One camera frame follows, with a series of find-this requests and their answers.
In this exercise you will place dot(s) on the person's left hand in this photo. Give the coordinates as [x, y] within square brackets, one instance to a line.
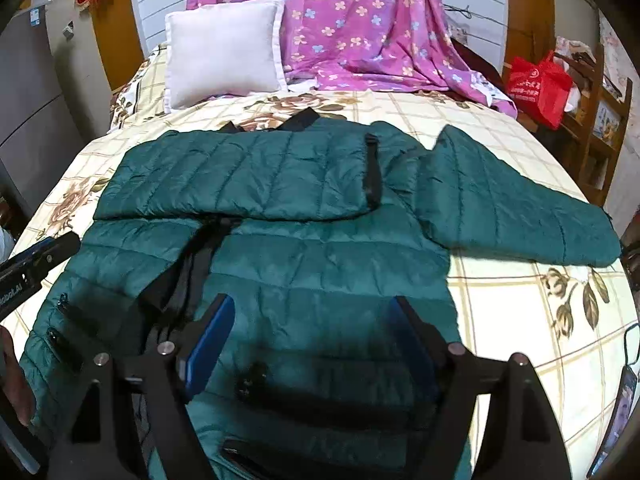
[14, 380]

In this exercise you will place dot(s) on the cream floral checked bedsheet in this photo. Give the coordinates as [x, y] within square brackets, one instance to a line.
[500, 300]

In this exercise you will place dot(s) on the white square pillow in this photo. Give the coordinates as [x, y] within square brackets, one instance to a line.
[225, 50]

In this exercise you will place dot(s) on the grey refrigerator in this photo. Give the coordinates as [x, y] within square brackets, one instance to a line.
[45, 100]

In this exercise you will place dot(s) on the pale floral curtain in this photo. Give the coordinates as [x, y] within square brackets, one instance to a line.
[617, 50]

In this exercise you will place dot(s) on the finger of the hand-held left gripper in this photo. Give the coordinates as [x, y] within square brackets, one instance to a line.
[52, 252]

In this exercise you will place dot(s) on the red shopping bag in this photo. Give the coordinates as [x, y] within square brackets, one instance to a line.
[540, 90]

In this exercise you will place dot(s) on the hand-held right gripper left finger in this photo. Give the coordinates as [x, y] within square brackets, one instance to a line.
[210, 342]

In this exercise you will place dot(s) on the smartphone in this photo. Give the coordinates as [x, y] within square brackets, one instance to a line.
[622, 410]

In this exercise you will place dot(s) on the green quilted down jacket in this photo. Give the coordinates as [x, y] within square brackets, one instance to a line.
[300, 270]

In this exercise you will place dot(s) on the white slatted wooden headboard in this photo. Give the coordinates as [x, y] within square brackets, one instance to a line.
[150, 0]

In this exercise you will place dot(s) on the wooden chair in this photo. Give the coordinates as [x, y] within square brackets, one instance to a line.
[592, 110]

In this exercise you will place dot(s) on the pink floral sheet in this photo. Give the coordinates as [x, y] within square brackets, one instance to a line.
[360, 25]

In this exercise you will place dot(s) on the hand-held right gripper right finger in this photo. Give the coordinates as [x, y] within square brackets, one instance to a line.
[415, 345]

